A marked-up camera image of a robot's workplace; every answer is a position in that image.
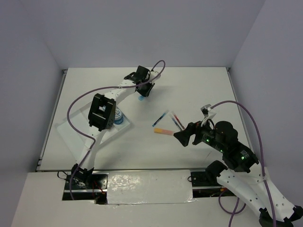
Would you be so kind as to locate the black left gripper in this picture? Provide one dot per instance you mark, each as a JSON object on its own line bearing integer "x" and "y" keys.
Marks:
{"x": 146, "y": 93}

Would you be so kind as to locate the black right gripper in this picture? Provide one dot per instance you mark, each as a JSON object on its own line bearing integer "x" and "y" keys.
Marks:
{"x": 195, "y": 128}

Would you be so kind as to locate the yellow pink highlighter pen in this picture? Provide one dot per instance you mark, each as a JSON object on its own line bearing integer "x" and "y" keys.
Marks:
{"x": 163, "y": 131}

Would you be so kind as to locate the blue round splash-lid container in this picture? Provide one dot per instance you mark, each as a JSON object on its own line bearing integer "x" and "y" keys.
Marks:
{"x": 119, "y": 116}

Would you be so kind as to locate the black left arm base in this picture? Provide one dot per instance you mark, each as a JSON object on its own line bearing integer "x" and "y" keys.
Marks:
{"x": 93, "y": 188}

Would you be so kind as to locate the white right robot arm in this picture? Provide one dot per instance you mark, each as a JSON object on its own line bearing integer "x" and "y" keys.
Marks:
{"x": 241, "y": 173}

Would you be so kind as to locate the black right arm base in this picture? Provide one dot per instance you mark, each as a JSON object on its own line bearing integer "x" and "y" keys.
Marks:
{"x": 202, "y": 187}

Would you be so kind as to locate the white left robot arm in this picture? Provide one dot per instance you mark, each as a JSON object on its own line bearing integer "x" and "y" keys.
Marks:
{"x": 102, "y": 117}

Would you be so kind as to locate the red gel pen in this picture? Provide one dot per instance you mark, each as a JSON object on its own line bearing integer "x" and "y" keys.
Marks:
{"x": 178, "y": 120}

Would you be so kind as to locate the silver foil sheet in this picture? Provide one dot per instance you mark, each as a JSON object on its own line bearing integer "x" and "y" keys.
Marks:
{"x": 149, "y": 187}

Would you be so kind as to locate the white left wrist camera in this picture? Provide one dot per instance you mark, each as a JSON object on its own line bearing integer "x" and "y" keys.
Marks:
{"x": 154, "y": 75}

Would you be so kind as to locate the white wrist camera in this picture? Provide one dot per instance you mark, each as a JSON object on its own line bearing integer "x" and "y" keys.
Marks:
{"x": 208, "y": 113}
{"x": 154, "y": 75}

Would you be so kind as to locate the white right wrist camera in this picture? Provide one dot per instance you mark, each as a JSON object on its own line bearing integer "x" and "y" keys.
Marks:
{"x": 208, "y": 113}

